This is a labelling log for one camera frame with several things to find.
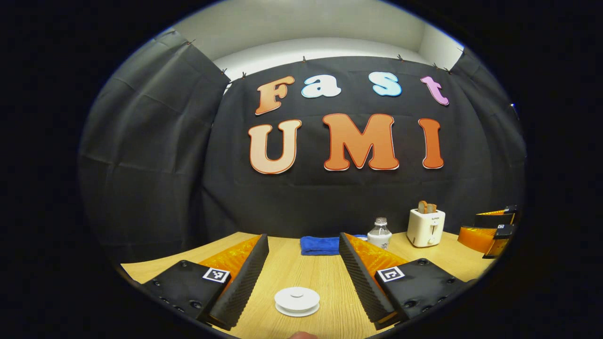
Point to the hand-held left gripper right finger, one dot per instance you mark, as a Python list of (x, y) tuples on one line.
[(360, 282)]

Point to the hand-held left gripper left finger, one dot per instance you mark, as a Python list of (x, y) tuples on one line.
[(245, 282)]

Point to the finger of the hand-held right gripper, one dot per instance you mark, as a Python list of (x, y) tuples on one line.
[(494, 220), (476, 238)]

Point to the clear water bottle green label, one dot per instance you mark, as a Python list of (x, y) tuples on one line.
[(379, 233)]

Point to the white toaster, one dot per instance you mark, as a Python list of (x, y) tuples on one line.
[(424, 228)]

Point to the toast bread slice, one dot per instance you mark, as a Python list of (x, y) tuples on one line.
[(422, 206), (432, 207)]

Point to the blue folded towel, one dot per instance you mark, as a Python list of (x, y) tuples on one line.
[(320, 245)]

